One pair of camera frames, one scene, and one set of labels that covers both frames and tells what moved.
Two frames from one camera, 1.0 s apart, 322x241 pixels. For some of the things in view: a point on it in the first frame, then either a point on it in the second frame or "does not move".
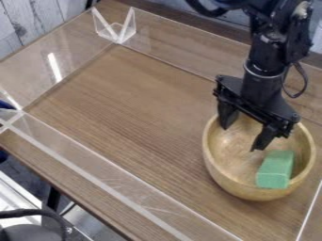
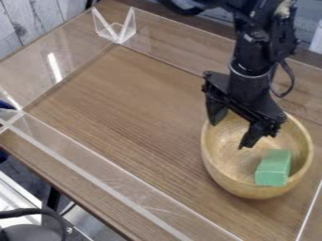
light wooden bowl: x=233 y=161 does not move
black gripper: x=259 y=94 -> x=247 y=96
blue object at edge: x=6 y=104 does not move
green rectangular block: x=275 y=168 does not move
